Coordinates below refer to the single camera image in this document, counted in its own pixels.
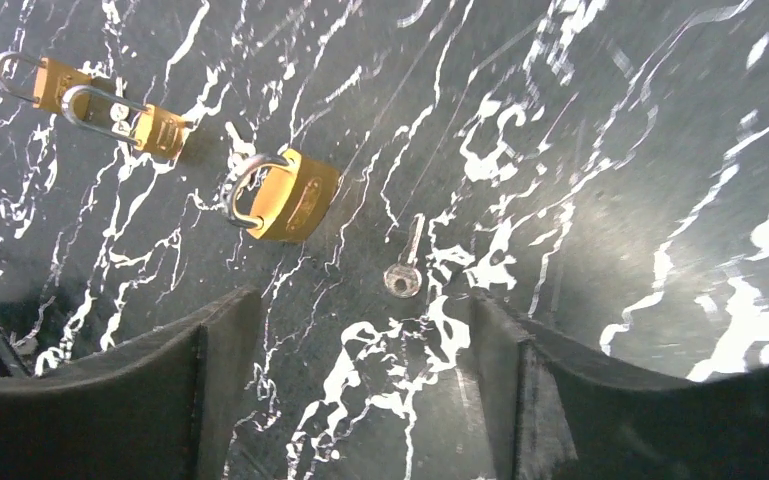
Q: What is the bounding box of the silver key on table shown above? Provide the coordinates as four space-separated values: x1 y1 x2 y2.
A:
383 213 426 299

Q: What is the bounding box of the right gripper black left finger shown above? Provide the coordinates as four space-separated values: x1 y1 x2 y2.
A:
0 289 262 479

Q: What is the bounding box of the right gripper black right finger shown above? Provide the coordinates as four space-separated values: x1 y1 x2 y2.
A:
470 293 769 479

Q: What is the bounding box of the large brass padlock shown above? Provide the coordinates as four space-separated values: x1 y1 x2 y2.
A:
223 148 341 243

